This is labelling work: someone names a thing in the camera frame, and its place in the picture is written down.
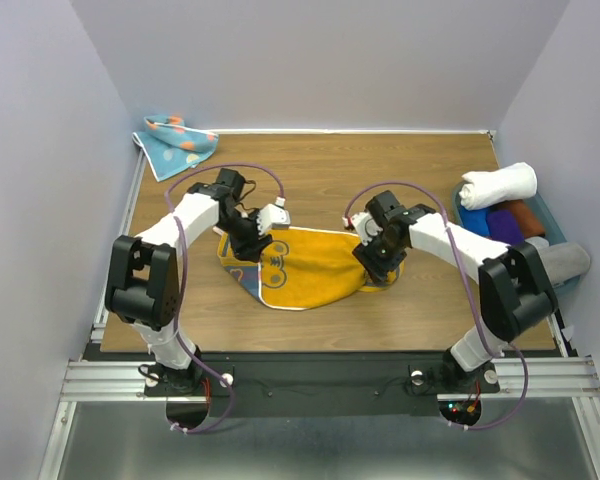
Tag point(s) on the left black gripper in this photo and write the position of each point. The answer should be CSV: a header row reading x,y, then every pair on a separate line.
x,y
250,248

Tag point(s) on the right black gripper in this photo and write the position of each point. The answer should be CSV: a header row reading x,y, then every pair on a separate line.
x,y
367,258

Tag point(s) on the yellow and blue cartoon towel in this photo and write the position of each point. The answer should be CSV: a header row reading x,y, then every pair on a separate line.
x,y
302,269

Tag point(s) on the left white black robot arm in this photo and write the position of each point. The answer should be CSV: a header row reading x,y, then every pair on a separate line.
x,y
148,272

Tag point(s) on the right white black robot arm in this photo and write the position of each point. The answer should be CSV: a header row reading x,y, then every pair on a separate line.
x,y
515,292

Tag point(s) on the blue rolled towel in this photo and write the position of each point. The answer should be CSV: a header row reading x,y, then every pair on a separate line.
x,y
475,221

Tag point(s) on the purple rolled towel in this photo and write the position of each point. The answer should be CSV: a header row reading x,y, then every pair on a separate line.
x,y
503,227

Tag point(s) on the blue polka dot towel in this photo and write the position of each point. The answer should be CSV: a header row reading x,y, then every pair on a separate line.
x,y
171,147

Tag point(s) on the brown rolled towel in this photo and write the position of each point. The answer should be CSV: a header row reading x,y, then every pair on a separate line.
x,y
529,224

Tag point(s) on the white small rolled towel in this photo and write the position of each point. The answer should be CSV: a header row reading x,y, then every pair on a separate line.
x,y
538,242

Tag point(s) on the grey rolled towel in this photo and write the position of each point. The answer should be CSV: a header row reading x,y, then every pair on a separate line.
x,y
565,263

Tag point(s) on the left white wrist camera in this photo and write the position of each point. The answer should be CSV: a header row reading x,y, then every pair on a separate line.
x,y
272,217

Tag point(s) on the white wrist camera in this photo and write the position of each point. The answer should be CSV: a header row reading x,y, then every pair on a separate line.
x,y
365,227
272,217

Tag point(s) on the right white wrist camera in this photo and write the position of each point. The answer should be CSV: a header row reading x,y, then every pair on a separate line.
x,y
365,227

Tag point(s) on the black mounting base plate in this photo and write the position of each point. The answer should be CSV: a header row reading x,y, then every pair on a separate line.
x,y
290,385

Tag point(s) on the aluminium extrusion frame rail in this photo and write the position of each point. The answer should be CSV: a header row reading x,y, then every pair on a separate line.
x,y
519,378

